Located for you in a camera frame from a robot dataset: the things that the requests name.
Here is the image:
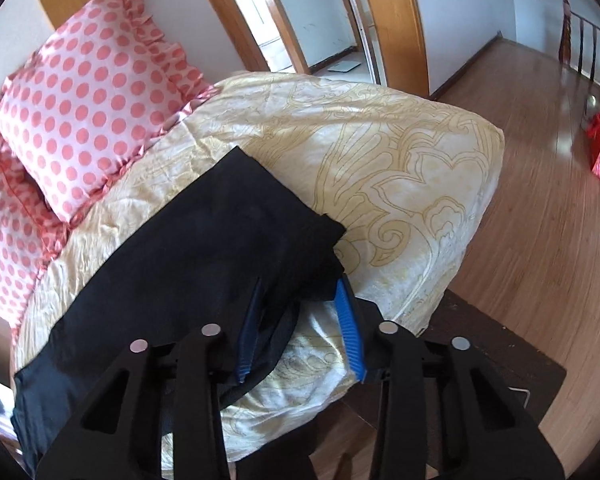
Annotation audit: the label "left pink polka-dot pillow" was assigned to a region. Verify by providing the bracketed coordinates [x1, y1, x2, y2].
[0, 133, 68, 333]

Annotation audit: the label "pink polka-dot pillow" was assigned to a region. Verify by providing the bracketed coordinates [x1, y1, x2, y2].
[0, 0, 216, 223]
[0, 133, 68, 333]

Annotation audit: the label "yellow patterned bed cover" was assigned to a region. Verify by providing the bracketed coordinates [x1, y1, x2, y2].
[12, 73, 505, 470]

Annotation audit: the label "dark floor mat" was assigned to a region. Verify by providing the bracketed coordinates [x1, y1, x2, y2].
[419, 288, 567, 430]

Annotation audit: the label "wooden door frame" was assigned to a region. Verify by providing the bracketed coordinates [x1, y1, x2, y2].
[209, 0, 429, 96]

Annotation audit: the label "black pants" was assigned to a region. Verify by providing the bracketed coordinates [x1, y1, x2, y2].
[12, 148, 346, 471]

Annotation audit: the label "right pink polka-dot pillow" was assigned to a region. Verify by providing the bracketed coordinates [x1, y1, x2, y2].
[0, 0, 216, 223]

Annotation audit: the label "wooden stair railing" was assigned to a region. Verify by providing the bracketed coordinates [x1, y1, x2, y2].
[558, 0, 600, 87]

